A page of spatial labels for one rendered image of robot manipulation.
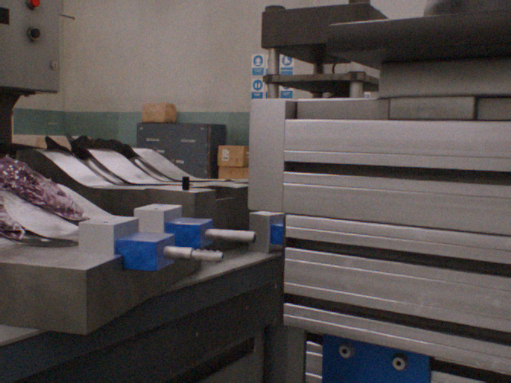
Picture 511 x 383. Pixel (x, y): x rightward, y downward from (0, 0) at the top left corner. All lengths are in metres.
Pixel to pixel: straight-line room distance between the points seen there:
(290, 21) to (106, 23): 5.12
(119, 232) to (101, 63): 9.11
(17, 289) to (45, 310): 0.03
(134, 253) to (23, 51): 1.18
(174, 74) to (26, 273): 8.27
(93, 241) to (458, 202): 0.32
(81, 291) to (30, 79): 1.22
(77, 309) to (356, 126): 0.26
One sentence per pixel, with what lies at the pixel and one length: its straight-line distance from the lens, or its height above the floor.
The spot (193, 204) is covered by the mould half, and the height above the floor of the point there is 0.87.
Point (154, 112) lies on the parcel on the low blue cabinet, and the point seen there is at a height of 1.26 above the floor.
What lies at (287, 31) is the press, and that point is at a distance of 4.97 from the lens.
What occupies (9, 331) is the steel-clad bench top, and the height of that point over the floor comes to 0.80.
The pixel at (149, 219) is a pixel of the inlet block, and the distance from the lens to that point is 0.64.
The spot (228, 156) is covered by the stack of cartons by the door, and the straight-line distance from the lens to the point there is 7.73.
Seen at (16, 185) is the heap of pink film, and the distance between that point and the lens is 0.73.
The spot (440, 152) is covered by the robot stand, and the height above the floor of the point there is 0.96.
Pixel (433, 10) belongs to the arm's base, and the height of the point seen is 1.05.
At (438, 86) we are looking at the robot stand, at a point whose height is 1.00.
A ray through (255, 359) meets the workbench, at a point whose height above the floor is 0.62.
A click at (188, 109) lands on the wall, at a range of 8.56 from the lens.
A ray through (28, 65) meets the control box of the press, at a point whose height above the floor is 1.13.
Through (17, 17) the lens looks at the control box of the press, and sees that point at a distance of 1.67.
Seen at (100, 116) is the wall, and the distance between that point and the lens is 9.59.
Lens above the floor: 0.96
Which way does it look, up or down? 5 degrees down
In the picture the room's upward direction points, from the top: 1 degrees clockwise
